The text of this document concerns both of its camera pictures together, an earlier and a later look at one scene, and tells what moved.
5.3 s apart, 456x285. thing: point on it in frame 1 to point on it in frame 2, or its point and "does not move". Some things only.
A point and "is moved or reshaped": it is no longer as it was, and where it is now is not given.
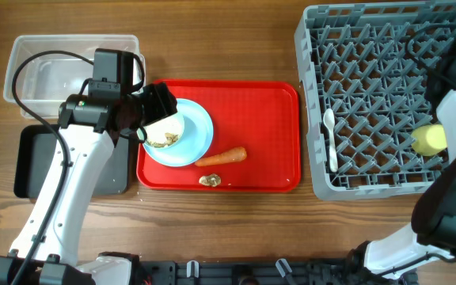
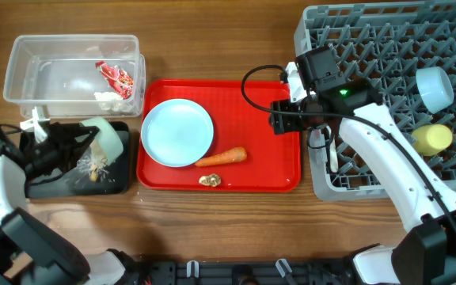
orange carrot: x=235 y=154 does not move
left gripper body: x=154 y=104 to x=49 y=153
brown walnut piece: x=210 y=180 does not move
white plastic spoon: x=328 y=117 does not move
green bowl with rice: x=165 y=132 is moved or reshaped
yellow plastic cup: x=429 y=139 does not move
